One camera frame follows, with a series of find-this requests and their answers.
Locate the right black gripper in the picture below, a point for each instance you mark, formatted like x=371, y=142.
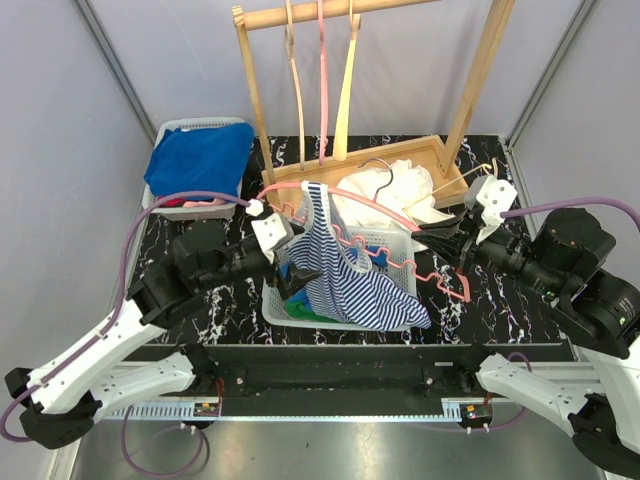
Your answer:
x=448, y=246

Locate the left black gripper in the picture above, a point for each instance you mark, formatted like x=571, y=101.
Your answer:
x=295, y=282

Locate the green tank top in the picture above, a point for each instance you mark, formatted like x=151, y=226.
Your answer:
x=302, y=311

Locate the pink hanger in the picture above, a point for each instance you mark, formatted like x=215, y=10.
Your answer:
x=259, y=204
x=324, y=89

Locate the blue white striped top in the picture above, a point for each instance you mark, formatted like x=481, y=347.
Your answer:
x=383, y=315

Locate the cream wooden hanger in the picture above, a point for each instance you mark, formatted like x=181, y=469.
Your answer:
x=343, y=113

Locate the beige plastic hanger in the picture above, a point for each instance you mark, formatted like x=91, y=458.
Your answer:
x=290, y=53

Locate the blue tank top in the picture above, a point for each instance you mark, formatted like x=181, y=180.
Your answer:
x=346, y=276

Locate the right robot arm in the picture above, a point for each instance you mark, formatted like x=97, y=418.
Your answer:
x=596, y=310

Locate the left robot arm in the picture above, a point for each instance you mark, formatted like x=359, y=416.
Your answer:
x=63, y=399

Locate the white tank top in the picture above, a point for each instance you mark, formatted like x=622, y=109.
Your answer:
x=400, y=187

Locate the cream hanger under white top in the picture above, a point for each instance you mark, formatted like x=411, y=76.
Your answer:
x=449, y=189

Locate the white centre basket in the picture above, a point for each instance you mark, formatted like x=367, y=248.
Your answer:
x=398, y=256

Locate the wooden clothes rack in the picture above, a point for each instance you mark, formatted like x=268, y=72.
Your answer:
x=430, y=152

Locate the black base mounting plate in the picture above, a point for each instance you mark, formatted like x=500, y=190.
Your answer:
x=342, y=381

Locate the pink red folded clothes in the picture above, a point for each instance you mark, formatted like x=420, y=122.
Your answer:
x=182, y=202

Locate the folded blue cloth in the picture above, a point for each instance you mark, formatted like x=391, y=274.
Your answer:
x=208, y=159

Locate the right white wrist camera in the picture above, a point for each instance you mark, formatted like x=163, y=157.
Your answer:
x=492, y=197

